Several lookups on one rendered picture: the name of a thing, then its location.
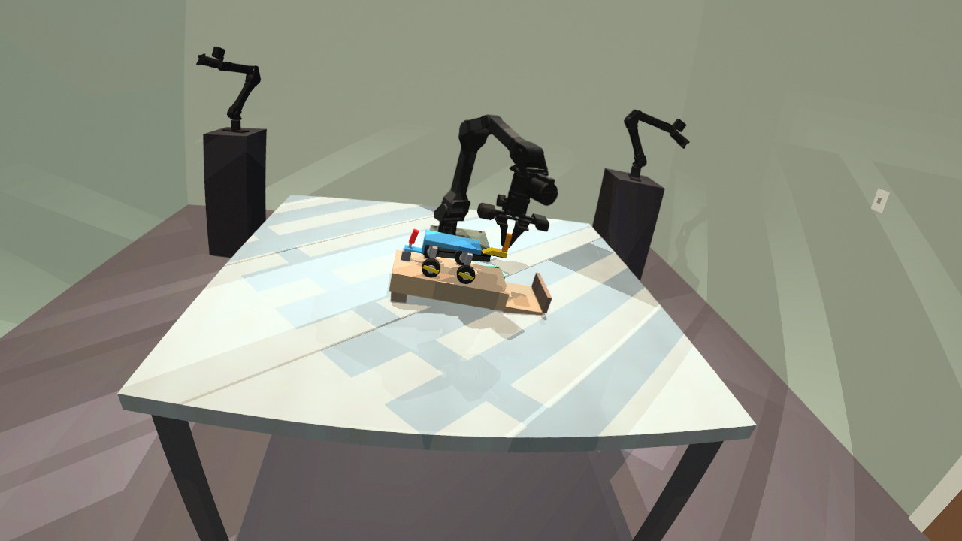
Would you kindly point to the yellow wedge with orange handle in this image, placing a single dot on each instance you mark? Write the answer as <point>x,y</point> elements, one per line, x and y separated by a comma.
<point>502,253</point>

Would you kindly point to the tan wooden ramp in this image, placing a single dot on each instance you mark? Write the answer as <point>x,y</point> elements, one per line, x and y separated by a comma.
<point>488,290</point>

